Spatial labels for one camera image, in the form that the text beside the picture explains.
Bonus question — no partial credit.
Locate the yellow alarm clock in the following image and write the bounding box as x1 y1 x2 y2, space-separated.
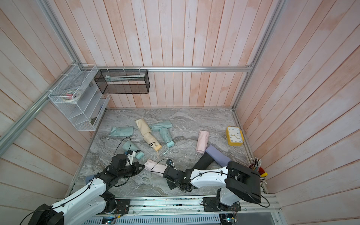
226 127 244 146

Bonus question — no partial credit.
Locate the white wire shelf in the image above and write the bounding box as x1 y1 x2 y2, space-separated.
48 64 110 131

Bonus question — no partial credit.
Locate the beige umbrella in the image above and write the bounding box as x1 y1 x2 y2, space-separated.
143 133 162 152

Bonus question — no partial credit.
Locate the blue phone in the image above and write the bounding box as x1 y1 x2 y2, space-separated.
85 174 95 184

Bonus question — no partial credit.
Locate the black mesh basket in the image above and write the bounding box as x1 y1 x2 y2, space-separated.
94 68 151 94

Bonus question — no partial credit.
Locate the black umbrella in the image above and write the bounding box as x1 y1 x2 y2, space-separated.
192 152 214 170

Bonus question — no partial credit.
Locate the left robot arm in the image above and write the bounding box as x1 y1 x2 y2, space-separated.
26 154 145 225

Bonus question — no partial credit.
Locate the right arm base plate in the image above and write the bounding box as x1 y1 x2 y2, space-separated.
200 197 242 212

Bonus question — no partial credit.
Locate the mint green umbrella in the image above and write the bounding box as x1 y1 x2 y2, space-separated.
159 127 175 148
122 141 144 160

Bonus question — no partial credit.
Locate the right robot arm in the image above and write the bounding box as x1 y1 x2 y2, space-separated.
163 160 262 206

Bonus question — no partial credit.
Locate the pink umbrella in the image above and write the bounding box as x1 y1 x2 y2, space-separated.
196 130 209 154
144 159 167 177

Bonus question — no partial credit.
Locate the lavender umbrella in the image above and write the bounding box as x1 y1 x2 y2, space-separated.
205 145 231 167

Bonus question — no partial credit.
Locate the mint green sleeve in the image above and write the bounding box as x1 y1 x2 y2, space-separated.
149 121 173 131
109 127 134 137

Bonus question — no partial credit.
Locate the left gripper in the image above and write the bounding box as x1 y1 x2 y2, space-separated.
118 161 145 179

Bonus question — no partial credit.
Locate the red pen holder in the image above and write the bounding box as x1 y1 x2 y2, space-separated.
249 157 268 179

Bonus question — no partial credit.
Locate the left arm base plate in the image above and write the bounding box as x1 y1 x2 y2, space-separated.
99 199 130 215

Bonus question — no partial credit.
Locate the tape roll on shelf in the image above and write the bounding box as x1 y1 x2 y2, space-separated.
61 90 81 102

